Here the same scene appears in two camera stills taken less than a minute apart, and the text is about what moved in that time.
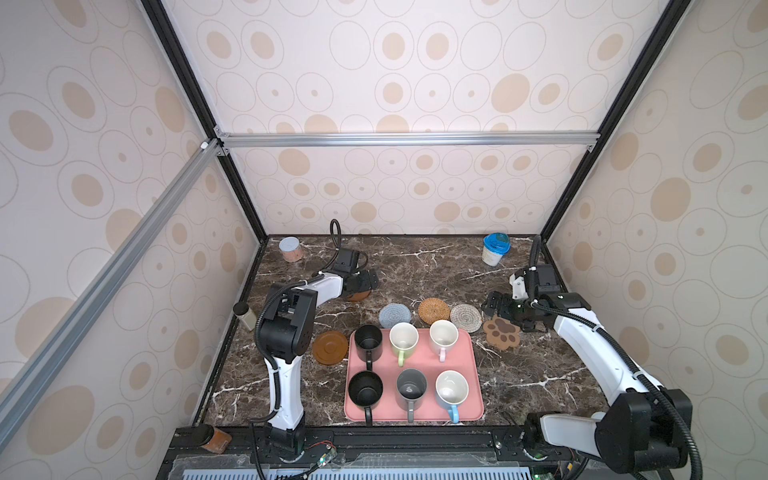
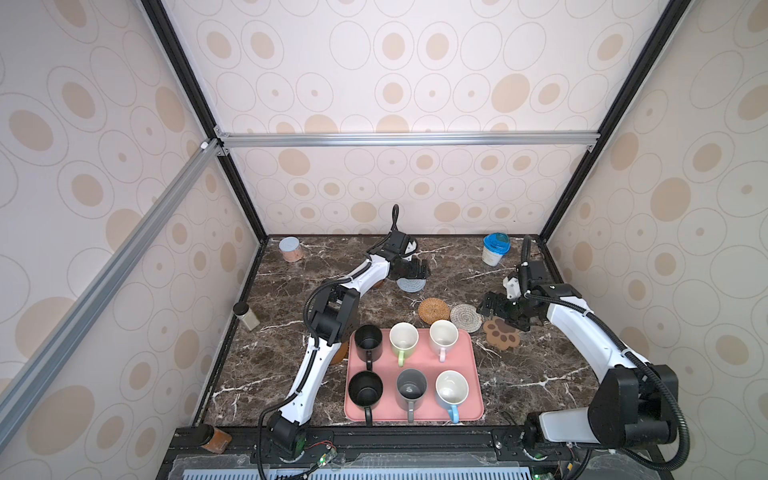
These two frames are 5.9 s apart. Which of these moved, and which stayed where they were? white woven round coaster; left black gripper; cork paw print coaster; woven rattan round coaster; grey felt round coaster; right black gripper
Moved: left black gripper; grey felt round coaster
Stayed: cork paw print coaster; woven rattan round coaster; white woven round coaster; right black gripper
